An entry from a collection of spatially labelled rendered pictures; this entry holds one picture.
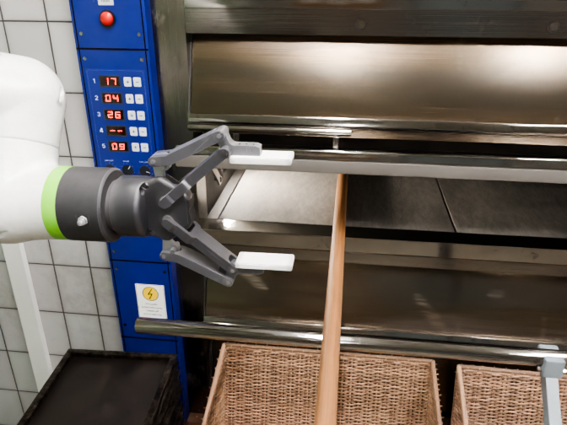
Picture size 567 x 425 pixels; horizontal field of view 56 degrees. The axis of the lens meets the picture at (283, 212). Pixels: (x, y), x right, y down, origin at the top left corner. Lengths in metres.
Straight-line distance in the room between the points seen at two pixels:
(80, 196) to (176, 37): 0.60
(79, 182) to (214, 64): 0.59
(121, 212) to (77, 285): 0.89
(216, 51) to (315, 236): 0.47
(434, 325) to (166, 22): 0.92
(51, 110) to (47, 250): 0.81
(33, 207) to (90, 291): 0.85
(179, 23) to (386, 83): 0.44
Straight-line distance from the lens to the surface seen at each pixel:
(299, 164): 1.04
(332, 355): 0.86
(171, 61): 1.20
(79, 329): 1.61
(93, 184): 0.66
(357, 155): 1.03
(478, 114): 1.16
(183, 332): 0.99
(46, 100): 0.73
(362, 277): 1.33
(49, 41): 1.30
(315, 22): 1.13
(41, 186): 0.69
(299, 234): 1.27
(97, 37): 1.22
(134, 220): 0.64
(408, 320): 1.37
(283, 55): 1.16
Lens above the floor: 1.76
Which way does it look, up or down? 25 degrees down
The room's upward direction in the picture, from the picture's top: straight up
